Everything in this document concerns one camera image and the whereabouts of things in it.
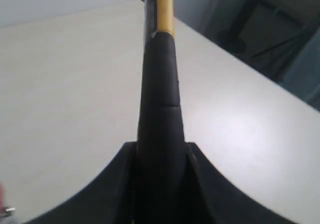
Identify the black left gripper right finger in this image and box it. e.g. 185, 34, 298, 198
187, 143, 293, 224

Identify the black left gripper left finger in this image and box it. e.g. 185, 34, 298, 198
29, 142, 136, 224

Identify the yellow black claw hammer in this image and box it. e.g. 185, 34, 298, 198
135, 0, 186, 224

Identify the dark table leg frame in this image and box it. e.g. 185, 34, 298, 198
215, 0, 320, 82

